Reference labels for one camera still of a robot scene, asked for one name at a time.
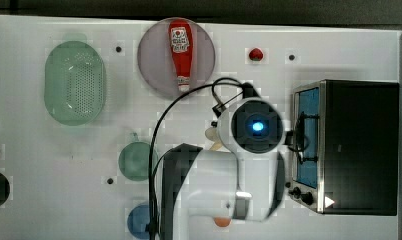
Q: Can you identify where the grey round plate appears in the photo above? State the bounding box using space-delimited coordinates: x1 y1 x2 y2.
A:
137 17 216 98

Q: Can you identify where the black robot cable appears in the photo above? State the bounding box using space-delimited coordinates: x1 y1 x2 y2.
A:
147 77 262 240

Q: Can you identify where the small red tomato toy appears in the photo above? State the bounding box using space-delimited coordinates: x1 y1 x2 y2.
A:
249 48 264 61

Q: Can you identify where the peeled banana toy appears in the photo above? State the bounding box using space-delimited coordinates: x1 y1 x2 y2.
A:
205 127 222 151

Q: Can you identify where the green perforated colander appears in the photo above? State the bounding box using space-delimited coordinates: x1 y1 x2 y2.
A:
44 33 106 126

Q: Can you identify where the orange fruit toy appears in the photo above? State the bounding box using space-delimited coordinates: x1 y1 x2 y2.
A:
214 217 231 228

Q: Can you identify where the green mug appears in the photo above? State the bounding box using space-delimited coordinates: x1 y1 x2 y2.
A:
118 132 151 181

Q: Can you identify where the blue cup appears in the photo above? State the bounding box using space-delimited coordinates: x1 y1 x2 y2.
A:
127 204 150 240

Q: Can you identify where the black and silver toaster oven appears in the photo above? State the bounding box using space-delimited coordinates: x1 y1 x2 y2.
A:
287 80 400 216

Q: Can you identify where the red ketchup bottle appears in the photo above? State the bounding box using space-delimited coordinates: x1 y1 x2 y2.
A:
168 19 193 92

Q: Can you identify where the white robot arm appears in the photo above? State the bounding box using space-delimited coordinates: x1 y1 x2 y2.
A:
159 97 285 240

